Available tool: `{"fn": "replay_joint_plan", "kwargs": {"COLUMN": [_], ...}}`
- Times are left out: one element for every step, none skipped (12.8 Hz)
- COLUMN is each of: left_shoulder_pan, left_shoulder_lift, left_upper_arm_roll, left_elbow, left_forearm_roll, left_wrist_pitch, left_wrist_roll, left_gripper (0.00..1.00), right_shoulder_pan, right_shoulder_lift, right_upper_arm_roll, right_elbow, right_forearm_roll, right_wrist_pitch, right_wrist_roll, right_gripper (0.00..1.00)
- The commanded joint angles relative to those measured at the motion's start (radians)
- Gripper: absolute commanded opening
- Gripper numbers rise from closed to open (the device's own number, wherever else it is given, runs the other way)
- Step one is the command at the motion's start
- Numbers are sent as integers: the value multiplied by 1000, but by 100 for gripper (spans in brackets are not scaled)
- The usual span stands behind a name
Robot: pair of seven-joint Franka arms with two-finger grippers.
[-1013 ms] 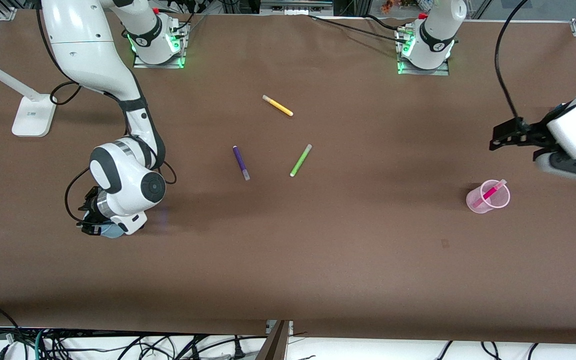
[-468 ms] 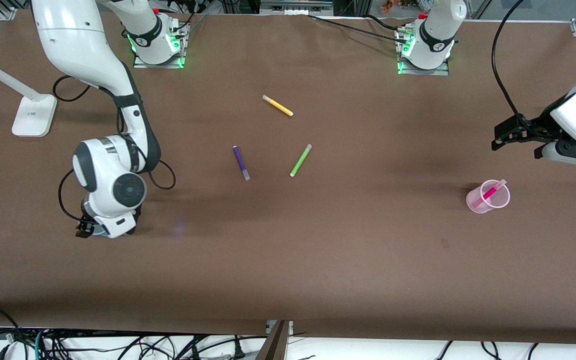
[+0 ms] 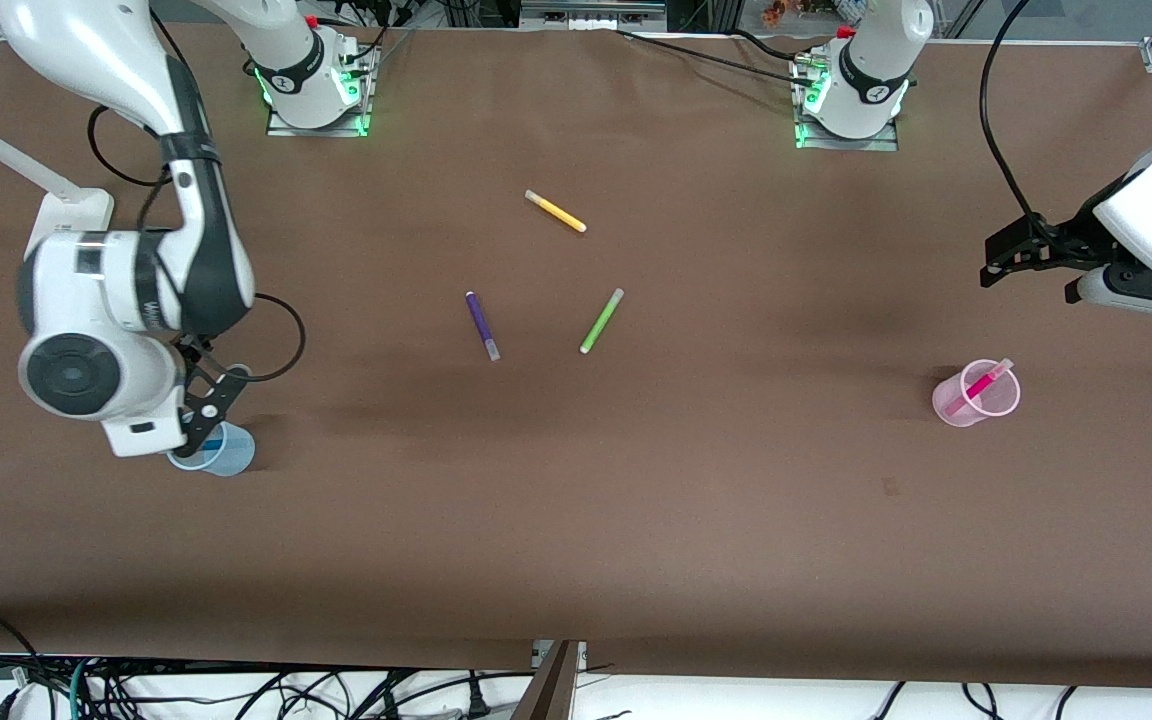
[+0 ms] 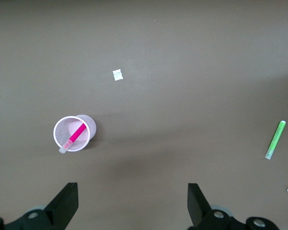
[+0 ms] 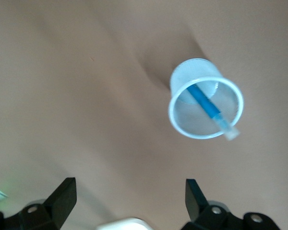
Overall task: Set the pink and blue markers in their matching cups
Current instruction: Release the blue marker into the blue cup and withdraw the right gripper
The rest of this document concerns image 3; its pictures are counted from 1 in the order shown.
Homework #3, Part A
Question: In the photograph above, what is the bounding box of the pink marker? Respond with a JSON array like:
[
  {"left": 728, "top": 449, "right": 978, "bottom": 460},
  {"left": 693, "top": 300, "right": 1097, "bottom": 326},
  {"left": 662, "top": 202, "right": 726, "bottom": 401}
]
[{"left": 944, "top": 358, "right": 1015, "bottom": 417}]

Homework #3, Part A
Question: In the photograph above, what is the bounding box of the light blue plastic cup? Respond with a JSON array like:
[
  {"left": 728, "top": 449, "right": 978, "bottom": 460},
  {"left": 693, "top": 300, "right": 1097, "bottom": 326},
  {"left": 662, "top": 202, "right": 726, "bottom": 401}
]
[{"left": 166, "top": 420, "right": 258, "bottom": 478}]

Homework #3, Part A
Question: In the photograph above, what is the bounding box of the pink plastic cup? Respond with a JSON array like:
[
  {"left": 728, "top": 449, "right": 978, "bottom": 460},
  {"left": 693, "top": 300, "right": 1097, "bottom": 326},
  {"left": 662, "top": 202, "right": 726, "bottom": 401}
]
[{"left": 932, "top": 360, "right": 1023, "bottom": 429}]

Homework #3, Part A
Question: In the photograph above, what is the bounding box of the white desk lamp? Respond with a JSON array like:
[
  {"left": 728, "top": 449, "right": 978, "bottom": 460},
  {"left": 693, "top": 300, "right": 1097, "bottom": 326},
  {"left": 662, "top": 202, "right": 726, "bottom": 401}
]
[{"left": 0, "top": 100, "right": 115, "bottom": 276}]

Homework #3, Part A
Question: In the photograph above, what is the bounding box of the purple marker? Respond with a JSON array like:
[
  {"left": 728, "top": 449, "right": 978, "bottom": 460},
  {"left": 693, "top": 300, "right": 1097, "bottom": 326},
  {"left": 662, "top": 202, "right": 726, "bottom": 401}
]
[{"left": 465, "top": 291, "right": 501, "bottom": 362}]

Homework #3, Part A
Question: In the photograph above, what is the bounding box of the yellow marker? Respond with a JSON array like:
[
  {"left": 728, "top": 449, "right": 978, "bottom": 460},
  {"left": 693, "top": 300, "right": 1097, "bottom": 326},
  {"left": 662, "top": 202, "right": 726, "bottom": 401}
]
[{"left": 524, "top": 189, "right": 588, "bottom": 234}]

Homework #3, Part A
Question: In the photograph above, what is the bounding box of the green marker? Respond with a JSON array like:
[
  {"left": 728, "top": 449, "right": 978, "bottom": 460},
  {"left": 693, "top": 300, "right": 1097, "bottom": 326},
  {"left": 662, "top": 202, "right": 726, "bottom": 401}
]
[{"left": 579, "top": 288, "right": 626, "bottom": 355}]

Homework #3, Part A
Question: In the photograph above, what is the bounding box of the brown wooden table leg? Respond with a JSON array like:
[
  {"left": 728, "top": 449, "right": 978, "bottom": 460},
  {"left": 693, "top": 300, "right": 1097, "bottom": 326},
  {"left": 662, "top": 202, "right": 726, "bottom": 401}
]
[{"left": 511, "top": 640, "right": 582, "bottom": 720}]

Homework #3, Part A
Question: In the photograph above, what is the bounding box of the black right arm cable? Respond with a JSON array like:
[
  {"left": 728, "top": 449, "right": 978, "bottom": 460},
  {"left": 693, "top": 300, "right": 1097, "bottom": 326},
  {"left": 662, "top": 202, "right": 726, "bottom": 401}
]
[{"left": 87, "top": 104, "right": 308, "bottom": 384}]

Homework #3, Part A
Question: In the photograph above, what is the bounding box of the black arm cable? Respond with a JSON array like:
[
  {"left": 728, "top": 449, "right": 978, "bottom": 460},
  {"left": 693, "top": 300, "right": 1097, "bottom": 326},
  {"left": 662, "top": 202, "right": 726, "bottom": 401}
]
[
  {"left": 87, "top": 104, "right": 308, "bottom": 384},
  {"left": 979, "top": 0, "right": 1053, "bottom": 237}
]

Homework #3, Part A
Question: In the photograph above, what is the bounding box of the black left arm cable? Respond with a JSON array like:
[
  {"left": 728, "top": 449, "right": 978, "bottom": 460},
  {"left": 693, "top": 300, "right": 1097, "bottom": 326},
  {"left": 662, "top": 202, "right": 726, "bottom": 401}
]
[{"left": 979, "top": 0, "right": 1053, "bottom": 237}]

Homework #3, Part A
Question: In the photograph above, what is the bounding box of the black cable on table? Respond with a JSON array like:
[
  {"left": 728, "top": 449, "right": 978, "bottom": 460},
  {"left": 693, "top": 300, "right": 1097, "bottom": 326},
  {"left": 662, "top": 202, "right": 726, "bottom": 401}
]
[{"left": 616, "top": 28, "right": 819, "bottom": 89}]

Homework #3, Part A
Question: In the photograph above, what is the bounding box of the grey metal frame piece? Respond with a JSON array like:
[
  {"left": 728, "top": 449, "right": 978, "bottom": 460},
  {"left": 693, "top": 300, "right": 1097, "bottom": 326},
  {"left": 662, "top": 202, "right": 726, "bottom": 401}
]
[{"left": 521, "top": 0, "right": 669, "bottom": 31}]

